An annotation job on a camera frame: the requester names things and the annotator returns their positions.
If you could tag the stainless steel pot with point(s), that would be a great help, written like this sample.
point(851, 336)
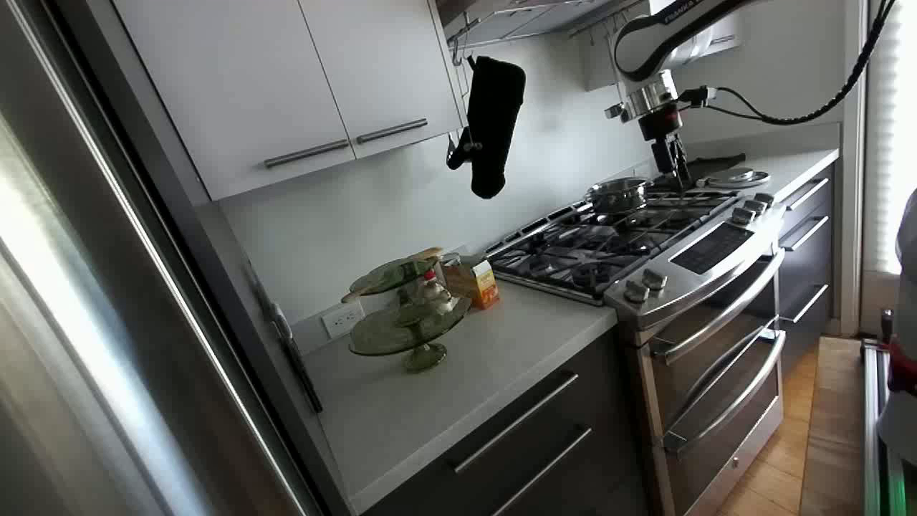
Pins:
point(616, 197)

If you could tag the metal wall hook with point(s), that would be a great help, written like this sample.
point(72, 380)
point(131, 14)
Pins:
point(616, 111)

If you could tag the stainless steel refrigerator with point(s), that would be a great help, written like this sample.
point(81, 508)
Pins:
point(96, 317)

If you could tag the dark base drawer cabinet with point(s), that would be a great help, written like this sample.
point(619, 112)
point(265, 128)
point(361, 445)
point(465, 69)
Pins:
point(553, 449)

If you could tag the round silver disc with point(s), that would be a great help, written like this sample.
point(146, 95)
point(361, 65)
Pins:
point(740, 177)

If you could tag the green glass tiered serving tray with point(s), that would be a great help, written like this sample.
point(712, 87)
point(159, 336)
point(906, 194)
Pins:
point(410, 325)

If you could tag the white window blind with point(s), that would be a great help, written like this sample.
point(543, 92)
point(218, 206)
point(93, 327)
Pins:
point(892, 145)

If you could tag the metal robot stand frame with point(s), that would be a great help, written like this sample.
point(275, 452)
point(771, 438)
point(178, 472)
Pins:
point(876, 449)

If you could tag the orange cardboard box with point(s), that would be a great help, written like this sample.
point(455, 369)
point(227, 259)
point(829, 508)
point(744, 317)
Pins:
point(486, 286)

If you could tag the stainless range hood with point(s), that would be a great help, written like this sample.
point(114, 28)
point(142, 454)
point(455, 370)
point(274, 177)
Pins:
point(535, 16)

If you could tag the white wall outlet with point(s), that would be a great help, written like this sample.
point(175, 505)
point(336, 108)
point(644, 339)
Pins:
point(343, 320)

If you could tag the glass jar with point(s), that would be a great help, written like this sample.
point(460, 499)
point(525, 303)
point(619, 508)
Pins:
point(455, 269)

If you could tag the dark tall side panel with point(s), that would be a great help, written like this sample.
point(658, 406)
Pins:
point(247, 320)

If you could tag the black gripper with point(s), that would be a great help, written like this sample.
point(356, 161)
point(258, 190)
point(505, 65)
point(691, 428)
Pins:
point(661, 125)

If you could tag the narrow white cabinet door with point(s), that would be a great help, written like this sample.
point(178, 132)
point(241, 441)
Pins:
point(381, 68)

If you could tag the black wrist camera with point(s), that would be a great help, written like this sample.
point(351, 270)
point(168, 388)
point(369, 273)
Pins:
point(697, 95)

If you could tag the silver stove knob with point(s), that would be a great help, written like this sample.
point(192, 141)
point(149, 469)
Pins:
point(654, 283)
point(637, 294)

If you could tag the green packet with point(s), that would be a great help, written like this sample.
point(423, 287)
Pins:
point(390, 277)

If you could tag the grey drawer cabinet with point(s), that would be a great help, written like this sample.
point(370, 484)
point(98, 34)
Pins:
point(807, 259)

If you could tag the wide white cabinet door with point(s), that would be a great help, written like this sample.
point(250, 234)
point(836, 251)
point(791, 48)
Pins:
point(240, 87)

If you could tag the black oven mitt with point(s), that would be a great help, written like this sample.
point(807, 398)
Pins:
point(492, 125)

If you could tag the stainless gas stove range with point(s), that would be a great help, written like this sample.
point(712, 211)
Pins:
point(705, 317)

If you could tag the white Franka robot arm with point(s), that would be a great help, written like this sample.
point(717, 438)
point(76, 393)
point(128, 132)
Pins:
point(661, 38)

